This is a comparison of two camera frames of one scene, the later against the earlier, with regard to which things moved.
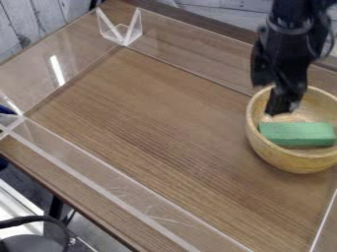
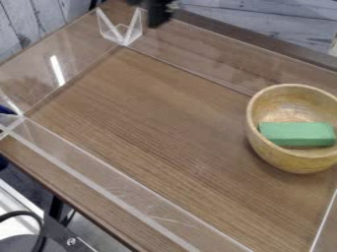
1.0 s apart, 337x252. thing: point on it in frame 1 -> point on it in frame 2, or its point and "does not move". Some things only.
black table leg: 55,208 does not move
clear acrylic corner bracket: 121,33 does not move
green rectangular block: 297,133 does not move
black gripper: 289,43 -> 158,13
